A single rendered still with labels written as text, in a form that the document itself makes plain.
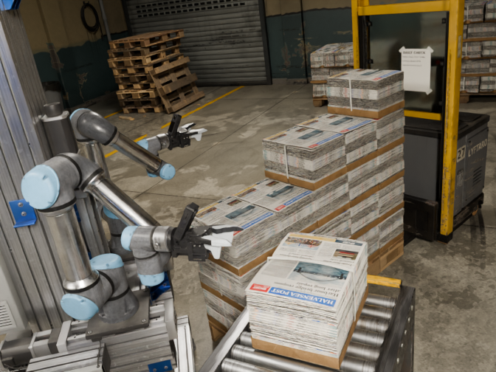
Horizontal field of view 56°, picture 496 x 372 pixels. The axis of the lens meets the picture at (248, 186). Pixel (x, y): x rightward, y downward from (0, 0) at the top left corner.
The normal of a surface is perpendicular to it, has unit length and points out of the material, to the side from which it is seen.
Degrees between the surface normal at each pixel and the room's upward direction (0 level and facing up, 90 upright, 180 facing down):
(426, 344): 0
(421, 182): 90
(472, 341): 0
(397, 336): 0
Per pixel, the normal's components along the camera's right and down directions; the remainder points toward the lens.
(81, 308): -0.25, 0.53
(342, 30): -0.44, 0.40
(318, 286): -0.10, -0.92
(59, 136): 0.18, 0.36
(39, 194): -0.28, 0.29
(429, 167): -0.74, 0.35
